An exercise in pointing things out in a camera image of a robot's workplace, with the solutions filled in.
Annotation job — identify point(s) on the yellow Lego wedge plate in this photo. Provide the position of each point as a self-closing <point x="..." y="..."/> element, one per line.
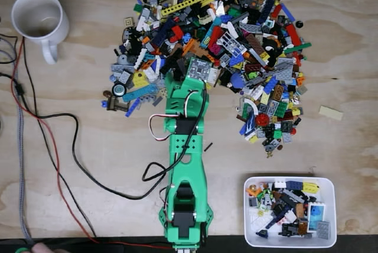
<point x="139" y="79"/>

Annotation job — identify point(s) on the teal long Lego plate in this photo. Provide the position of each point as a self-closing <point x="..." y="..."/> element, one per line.
<point x="138" y="94"/>

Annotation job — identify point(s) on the blue thin Lego plate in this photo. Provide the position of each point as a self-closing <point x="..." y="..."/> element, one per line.
<point x="136" y="108"/>

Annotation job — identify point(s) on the blue round Lego piece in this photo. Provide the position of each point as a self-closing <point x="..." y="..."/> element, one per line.
<point x="237" y="81"/>

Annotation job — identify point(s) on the grey round Lego disc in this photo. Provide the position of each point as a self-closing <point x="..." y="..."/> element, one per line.
<point x="123" y="59"/>

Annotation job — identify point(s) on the black Lego wheel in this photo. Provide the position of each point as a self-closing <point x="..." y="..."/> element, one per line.
<point x="119" y="90"/>

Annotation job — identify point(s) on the small black Lego rod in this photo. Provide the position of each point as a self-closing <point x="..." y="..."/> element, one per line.
<point x="208" y="146"/>

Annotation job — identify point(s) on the magenta Lego piece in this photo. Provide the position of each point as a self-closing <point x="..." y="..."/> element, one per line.
<point x="215" y="48"/>

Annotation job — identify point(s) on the brown Lego piece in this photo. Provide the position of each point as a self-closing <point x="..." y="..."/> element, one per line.
<point x="116" y="103"/>

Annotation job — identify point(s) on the red long Lego brick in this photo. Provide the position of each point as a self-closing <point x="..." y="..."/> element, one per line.
<point x="214" y="36"/>

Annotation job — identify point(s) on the white Lego arch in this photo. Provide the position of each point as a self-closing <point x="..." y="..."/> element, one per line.
<point x="253" y="105"/>

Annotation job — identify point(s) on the blue printed Lego wing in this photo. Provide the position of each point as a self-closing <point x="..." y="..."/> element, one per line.
<point x="249" y="124"/>

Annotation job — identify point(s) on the lime green Lego piece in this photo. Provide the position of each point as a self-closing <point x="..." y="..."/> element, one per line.
<point x="252" y="75"/>

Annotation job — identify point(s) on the dark red Lego plate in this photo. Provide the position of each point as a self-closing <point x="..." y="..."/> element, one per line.
<point x="251" y="67"/>

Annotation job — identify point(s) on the tan square Lego tile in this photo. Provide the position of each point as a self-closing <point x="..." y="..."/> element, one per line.
<point x="128" y="22"/>

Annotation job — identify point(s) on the yellow Lego brick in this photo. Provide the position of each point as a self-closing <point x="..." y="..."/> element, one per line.
<point x="310" y="187"/>
<point x="265" y="98"/>

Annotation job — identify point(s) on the yellow Lego beam with holes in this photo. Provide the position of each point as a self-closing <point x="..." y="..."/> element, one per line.
<point x="183" y="4"/>

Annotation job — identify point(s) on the red Lego gear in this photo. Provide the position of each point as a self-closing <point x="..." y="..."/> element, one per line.
<point x="262" y="120"/>

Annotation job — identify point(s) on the white curved Lego slope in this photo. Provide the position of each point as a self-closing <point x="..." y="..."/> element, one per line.
<point x="231" y="30"/>

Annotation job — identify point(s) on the blue long Lego brick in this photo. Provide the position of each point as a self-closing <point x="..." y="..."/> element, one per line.
<point x="270" y="84"/>

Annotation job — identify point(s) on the reddish brown long Lego plate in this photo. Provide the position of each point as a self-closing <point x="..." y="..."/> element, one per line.
<point x="255" y="43"/>

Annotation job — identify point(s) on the grey Lego brick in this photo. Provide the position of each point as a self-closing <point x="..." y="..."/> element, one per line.
<point x="273" y="107"/>

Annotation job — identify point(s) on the brown Lego brick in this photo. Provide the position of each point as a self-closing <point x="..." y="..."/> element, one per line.
<point x="278" y="92"/>

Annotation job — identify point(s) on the small green Lego plate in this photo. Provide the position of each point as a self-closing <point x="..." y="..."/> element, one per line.
<point x="277" y="134"/>

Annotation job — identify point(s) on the grey studded Lego wedge plate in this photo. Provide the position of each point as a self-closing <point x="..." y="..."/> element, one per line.
<point x="282" y="69"/>

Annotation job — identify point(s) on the orange Lego brick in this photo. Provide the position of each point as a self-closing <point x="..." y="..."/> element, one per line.
<point x="300" y="80"/>

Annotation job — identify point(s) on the green long Lego plate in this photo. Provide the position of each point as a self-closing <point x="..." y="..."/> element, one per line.
<point x="298" y="47"/>

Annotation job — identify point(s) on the blue long Lego plate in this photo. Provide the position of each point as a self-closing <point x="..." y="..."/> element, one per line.
<point x="288" y="13"/>

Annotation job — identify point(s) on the black round Lego piece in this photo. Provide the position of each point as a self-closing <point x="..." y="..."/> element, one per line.
<point x="299" y="24"/>

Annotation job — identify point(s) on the dark blue Lego plate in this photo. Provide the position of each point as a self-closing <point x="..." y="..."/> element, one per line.
<point x="293" y="185"/>

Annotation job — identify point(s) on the tan Lego plate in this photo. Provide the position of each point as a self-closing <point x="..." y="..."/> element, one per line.
<point x="331" y="113"/>

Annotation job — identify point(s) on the white Lego panel blue print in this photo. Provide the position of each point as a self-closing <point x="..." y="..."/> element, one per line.
<point x="316" y="217"/>

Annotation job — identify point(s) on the white plastic bin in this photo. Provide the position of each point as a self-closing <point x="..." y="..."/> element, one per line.
<point x="291" y="239"/>

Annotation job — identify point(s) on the person's hand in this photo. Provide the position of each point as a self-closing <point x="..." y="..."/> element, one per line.
<point x="47" y="248"/>

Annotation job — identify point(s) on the white ceramic mug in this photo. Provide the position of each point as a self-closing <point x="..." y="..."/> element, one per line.
<point x="37" y="16"/>

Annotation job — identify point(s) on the green circuit board camera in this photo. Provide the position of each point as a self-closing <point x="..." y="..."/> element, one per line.
<point x="200" y="68"/>

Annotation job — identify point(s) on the grey Lego window frame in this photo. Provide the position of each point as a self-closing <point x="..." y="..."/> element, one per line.
<point x="233" y="43"/>

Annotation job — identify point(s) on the dark grey ridged Lego rail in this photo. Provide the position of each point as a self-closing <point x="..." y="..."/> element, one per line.
<point x="260" y="78"/>

